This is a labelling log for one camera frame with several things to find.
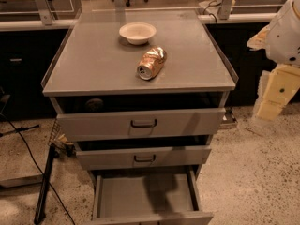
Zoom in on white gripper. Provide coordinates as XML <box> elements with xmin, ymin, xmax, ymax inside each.
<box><xmin>247</xmin><ymin>0</ymin><xmax>300</xmax><ymax>121</ymax></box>

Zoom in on crushed orange soda can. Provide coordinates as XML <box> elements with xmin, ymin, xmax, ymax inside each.
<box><xmin>137</xmin><ymin>47</ymin><xmax>167</xmax><ymax>81</ymax></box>

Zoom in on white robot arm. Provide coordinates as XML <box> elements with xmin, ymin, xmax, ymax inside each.
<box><xmin>247</xmin><ymin>0</ymin><xmax>300</xmax><ymax>121</ymax></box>

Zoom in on grey top drawer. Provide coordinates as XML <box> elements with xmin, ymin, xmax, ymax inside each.
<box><xmin>51</xmin><ymin>92</ymin><xmax>228</xmax><ymax>142</ymax></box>

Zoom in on grey drawer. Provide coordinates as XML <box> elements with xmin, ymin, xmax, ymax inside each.
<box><xmin>51</xmin><ymin>92</ymin><xmax>228</xmax><ymax>142</ymax></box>
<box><xmin>83</xmin><ymin>166</ymin><xmax>213</xmax><ymax>225</ymax></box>
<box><xmin>75</xmin><ymin>136</ymin><xmax>211</xmax><ymax>171</ymax></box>

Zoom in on grey drawer cabinet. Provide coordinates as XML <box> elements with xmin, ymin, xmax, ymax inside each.
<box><xmin>40</xmin><ymin>9</ymin><xmax>240</xmax><ymax>225</ymax></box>

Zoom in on round object in drawer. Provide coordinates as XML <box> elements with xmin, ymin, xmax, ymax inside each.
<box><xmin>84</xmin><ymin>97</ymin><xmax>104</xmax><ymax>113</ymax></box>

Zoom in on grey bottom drawer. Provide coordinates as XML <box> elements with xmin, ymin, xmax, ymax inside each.
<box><xmin>83</xmin><ymin>166</ymin><xmax>213</xmax><ymax>225</ymax></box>

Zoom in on grey middle drawer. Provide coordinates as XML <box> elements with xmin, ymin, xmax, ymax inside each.
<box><xmin>75</xmin><ymin>136</ymin><xmax>211</xmax><ymax>171</ymax></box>

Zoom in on white paper bowl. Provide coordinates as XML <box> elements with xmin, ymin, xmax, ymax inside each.
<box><xmin>119</xmin><ymin>22</ymin><xmax>157</xmax><ymax>45</ymax></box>

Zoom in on black leaning bar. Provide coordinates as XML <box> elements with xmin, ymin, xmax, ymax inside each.
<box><xmin>34</xmin><ymin>144</ymin><xmax>55</xmax><ymax>225</ymax></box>

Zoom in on grey metal rail frame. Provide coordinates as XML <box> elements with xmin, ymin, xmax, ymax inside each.
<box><xmin>0</xmin><ymin>0</ymin><xmax>287</xmax><ymax>30</ymax></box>

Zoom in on black floor cable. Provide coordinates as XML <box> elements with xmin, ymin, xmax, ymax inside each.
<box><xmin>0</xmin><ymin>112</ymin><xmax>77</xmax><ymax>225</ymax></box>

